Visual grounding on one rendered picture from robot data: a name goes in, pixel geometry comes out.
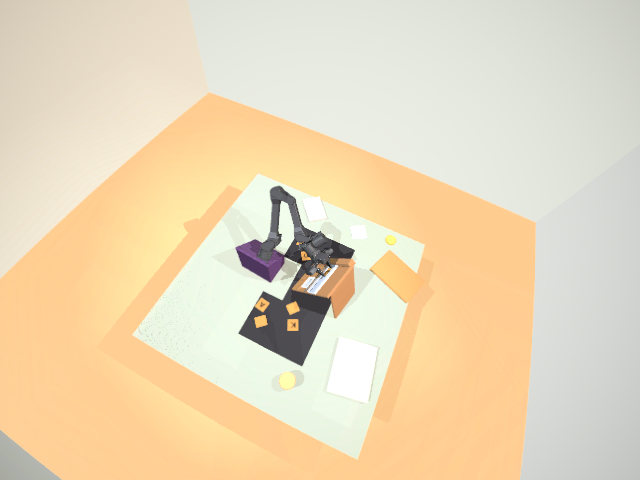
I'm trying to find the white flat card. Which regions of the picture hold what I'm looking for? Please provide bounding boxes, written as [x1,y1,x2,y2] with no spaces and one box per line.
[350,225,367,239]

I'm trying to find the white paper ticket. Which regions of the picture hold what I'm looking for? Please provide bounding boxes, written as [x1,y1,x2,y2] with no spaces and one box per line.
[301,277,315,288]

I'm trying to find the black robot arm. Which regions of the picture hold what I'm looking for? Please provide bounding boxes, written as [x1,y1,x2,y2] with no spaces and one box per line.
[256,185,330,265]

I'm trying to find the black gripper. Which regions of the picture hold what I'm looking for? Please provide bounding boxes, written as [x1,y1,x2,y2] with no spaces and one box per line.
[305,248,334,277]

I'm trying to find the white cylindrical jar with orange lid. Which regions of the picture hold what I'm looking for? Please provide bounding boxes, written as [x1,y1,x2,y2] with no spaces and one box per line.
[279,372,296,390]

